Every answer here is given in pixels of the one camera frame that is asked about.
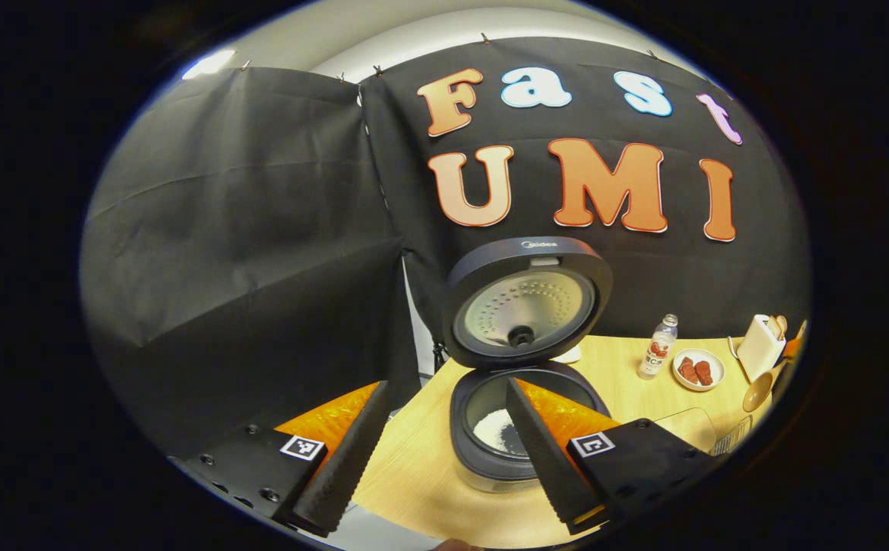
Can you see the black stand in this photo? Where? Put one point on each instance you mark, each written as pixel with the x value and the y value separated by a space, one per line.
pixel 439 356

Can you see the wooden spoon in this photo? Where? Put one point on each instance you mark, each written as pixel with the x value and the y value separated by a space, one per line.
pixel 757 392

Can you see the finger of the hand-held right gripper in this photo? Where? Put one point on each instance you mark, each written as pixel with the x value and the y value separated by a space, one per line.
pixel 795 346

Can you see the red meat piece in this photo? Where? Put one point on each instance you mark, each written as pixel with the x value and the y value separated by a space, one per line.
pixel 688 370
pixel 704 373

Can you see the small white sauce dish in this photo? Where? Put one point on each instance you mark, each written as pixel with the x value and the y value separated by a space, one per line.
pixel 567 354

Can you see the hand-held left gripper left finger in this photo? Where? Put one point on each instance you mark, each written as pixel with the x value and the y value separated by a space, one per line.
pixel 349 459

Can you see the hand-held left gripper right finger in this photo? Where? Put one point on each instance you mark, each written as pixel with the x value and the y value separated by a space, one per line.
pixel 544 459

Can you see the clear plastic box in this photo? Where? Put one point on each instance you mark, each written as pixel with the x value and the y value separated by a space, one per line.
pixel 689 428

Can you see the black and silver rice cooker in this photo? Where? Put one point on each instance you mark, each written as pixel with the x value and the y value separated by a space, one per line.
pixel 529 256

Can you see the bread slice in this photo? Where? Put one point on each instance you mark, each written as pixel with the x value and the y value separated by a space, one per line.
pixel 772 327
pixel 781 323

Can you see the clear plastic bottle red label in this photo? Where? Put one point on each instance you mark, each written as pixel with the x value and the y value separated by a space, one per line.
pixel 657 352

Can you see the white round plate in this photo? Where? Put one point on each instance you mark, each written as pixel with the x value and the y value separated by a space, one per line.
pixel 716 363

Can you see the black backdrop cloth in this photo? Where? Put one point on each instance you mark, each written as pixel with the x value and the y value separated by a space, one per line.
pixel 245 268

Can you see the white toaster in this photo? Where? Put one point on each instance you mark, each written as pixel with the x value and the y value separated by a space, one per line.
pixel 754 350

